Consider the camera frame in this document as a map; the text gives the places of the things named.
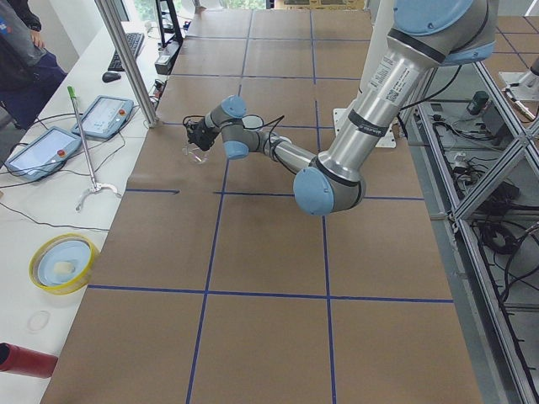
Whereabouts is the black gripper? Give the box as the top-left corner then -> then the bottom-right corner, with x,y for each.
187,119 -> 216,151

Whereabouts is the clear plastic funnel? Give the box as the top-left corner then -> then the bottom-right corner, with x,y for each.
182,143 -> 209,165

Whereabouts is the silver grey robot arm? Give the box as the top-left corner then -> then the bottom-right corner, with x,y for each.
184,1 -> 499,215

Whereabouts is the white enamel mug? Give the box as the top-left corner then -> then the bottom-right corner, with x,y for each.
242,114 -> 264,130

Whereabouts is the far blue teach pendant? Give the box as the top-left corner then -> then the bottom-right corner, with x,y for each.
81,95 -> 134,141

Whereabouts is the blue teach pendant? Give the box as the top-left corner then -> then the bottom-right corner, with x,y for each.
81,95 -> 134,141
5,126 -> 82,181

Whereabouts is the black computer mouse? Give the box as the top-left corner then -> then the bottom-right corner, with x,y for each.
102,72 -> 121,83

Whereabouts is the black keyboard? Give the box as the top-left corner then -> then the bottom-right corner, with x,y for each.
107,32 -> 146,72

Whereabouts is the near blue teach pendant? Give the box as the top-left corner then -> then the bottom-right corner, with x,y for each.
5,126 -> 82,181

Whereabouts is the person in dark clothes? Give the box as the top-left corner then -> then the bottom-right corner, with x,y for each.
1,1 -> 67,130

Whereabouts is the light blue plate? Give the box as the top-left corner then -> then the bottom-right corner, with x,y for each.
37,239 -> 92,287

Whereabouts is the clear round lid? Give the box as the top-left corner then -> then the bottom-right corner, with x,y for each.
26,310 -> 51,333

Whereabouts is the red cylinder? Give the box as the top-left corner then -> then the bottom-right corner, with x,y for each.
1,343 -> 58,379

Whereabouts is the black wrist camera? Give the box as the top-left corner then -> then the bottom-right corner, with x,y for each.
182,115 -> 205,132

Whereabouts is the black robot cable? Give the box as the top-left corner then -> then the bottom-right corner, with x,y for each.
182,114 -> 287,161

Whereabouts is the green handled reach grabber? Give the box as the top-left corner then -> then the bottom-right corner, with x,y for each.
67,86 -> 122,212

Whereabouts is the aluminium frame post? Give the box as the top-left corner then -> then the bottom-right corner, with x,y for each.
94,0 -> 157,128

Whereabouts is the aluminium side frame rail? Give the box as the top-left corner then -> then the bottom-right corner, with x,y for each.
403,58 -> 539,404

